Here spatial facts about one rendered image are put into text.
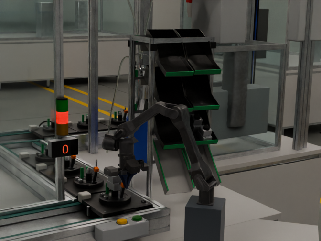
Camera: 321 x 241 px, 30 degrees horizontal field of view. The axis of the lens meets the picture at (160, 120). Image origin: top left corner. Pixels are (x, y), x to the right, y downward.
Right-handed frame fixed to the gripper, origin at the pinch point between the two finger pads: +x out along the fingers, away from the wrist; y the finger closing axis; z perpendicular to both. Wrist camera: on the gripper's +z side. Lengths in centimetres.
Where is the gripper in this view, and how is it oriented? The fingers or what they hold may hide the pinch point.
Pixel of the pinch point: (126, 180)
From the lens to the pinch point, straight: 251.1
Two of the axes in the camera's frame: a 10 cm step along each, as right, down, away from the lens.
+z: 5.4, 1.8, -8.2
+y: 8.4, -1.0, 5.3
